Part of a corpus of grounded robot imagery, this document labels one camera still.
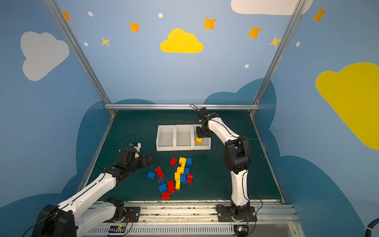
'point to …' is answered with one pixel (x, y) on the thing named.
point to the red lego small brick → (173, 161)
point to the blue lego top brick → (189, 162)
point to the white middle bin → (183, 137)
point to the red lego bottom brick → (165, 195)
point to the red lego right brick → (189, 177)
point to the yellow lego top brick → (182, 161)
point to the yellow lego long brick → (177, 176)
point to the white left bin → (165, 140)
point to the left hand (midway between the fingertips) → (148, 156)
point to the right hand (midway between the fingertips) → (203, 134)
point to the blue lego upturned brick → (161, 180)
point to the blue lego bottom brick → (162, 187)
